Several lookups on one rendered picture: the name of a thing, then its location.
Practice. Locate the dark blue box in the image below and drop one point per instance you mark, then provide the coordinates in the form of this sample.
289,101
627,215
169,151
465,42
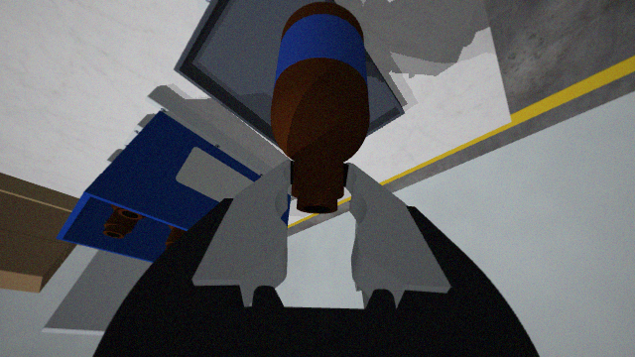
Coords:
167,173

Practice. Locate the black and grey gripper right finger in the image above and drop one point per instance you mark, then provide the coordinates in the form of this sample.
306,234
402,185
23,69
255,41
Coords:
397,248

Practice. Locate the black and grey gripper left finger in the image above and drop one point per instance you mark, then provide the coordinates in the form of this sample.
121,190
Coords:
238,246

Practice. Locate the brown bottle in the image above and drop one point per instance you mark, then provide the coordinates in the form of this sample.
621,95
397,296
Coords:
320,112
175,234
117,226
129,214

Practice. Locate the dark grey square tray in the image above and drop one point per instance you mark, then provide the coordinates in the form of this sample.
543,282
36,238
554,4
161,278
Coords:
232,57

